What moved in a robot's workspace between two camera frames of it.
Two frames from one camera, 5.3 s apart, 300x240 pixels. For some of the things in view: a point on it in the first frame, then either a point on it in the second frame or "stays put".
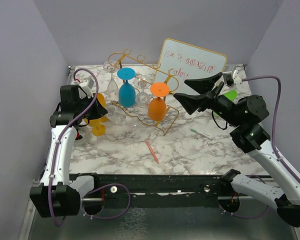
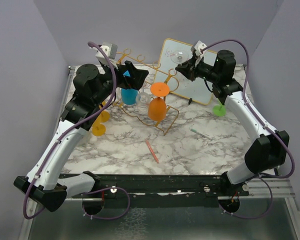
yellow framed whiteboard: (180, 62) stays put
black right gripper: (191, 102) -> (189, 68)
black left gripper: (99, 110) -> (135, 80)
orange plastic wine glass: (157, 110) stays put
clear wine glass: (114, 116) -> (178, 56)
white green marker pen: (194, 130) stays put
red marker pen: (152, 151) stays put
